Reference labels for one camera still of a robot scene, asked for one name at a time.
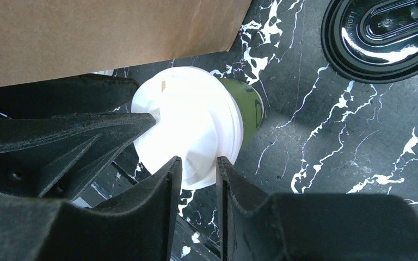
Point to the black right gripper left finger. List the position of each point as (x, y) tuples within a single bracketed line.
[(137, 224)]

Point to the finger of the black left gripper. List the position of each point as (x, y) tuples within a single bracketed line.
[(57, 136)]

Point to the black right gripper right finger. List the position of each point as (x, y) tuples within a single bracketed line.
[(257, 226)]

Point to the brown paper bag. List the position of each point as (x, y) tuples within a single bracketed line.
[(41, 40)]

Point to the green paper coffee cup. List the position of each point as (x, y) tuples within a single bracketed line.
[(249, 102)]

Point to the black coffee cup lid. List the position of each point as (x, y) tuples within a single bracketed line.
[(372, 42)]

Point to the white lid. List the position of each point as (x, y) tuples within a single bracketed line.
[(197, 119)]

